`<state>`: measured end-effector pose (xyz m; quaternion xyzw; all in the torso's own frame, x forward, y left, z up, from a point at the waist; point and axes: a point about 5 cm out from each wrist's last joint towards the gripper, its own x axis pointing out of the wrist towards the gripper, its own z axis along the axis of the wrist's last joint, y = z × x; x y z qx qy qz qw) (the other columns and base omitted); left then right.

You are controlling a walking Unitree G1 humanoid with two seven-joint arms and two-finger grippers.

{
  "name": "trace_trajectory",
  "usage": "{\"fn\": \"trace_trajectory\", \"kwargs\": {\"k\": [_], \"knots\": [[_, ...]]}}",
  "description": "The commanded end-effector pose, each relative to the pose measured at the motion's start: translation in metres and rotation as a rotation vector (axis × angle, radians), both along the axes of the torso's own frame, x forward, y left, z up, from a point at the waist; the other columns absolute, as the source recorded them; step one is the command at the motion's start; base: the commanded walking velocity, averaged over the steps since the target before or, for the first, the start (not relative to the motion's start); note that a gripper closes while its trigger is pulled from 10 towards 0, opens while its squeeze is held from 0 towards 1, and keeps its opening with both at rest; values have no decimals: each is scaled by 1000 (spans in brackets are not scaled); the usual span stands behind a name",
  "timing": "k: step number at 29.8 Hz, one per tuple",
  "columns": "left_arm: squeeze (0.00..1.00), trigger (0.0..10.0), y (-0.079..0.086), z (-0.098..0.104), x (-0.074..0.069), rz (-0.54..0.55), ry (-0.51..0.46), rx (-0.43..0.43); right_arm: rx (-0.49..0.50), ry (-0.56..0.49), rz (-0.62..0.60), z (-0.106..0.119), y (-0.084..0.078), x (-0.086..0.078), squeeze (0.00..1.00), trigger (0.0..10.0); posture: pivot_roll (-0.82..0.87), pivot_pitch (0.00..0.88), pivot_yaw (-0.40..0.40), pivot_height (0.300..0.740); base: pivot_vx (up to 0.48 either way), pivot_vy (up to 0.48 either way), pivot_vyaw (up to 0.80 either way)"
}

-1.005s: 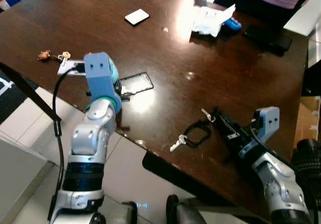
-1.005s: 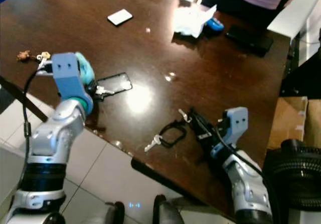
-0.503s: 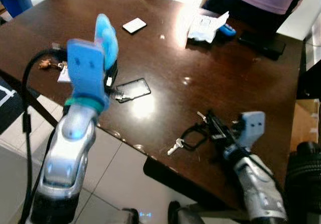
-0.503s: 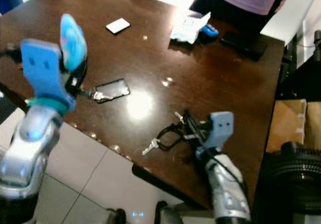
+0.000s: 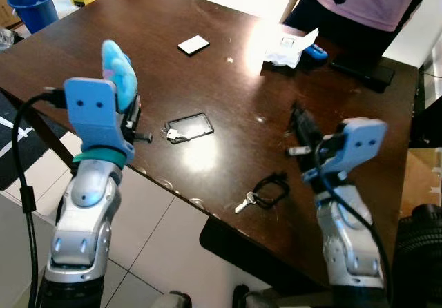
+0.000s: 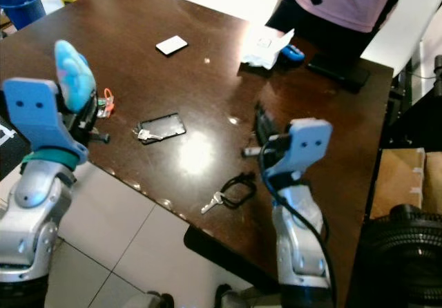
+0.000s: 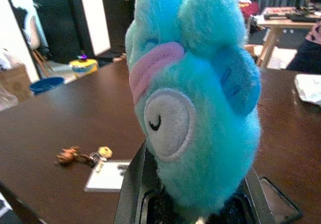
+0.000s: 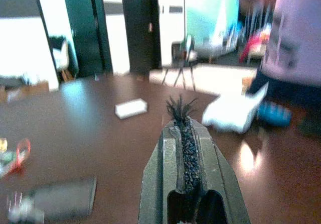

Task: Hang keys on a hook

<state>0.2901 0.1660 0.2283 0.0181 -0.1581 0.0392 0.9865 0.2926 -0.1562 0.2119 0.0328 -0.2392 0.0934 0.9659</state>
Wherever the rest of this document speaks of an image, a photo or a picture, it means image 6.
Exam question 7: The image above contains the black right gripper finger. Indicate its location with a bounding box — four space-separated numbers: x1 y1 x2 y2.
261 108 284 143
254 103 274 142

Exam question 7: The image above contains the blue plush keychain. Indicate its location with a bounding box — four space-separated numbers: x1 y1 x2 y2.
54 40 96 113

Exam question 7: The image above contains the key with black cord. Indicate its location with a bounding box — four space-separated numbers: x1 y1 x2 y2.
200 172 258 215

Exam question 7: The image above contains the orange key clip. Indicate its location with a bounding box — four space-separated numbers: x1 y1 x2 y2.
99 87 117 119

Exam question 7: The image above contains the dark wooden table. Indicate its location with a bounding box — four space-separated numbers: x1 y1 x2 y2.
0 0 396 308

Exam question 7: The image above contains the white crumpled paper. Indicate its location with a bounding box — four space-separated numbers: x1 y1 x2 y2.
240 28 295 70

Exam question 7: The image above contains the small blue case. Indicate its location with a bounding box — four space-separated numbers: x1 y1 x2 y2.
280 44 306 63

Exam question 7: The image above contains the black card holder with key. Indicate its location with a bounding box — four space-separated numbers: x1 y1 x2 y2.
137 113 187 145

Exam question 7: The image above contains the black mat with white lines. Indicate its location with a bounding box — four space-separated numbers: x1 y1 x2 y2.
0 108 30 181

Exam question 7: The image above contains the black flat device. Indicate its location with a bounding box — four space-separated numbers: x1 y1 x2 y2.
307 56 370 93

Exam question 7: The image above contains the white card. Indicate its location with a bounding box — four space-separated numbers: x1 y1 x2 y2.
155 35 189 55

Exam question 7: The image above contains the cardboard box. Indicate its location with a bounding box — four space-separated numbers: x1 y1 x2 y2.
369 148 427 219

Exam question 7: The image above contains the blue bucket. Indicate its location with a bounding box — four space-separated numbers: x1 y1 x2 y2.
0 0 49 31

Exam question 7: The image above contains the person in pink shirt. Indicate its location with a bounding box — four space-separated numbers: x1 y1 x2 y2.
262 0 412 60

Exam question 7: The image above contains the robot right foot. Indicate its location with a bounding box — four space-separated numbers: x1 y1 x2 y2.
214 284 256 308

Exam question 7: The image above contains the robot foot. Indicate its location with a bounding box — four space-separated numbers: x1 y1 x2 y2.
214 284 256 308
121 292 173 308

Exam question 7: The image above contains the white furniture panel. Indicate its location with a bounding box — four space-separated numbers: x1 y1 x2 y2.
363 0 442 74

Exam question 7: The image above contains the black ribbed round object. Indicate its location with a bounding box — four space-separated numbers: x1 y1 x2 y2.
345 204 442 308

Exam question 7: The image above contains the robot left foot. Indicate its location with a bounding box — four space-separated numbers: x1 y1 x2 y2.
121 292 173 308

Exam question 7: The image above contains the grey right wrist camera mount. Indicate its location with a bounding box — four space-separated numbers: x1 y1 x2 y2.
262 118 333 177

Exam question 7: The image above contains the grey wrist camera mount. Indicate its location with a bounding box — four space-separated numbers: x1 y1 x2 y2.
262 118 333 177
2 78 89 164

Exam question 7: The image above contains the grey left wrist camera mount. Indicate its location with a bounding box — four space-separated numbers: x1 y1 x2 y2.
2 78 89 164

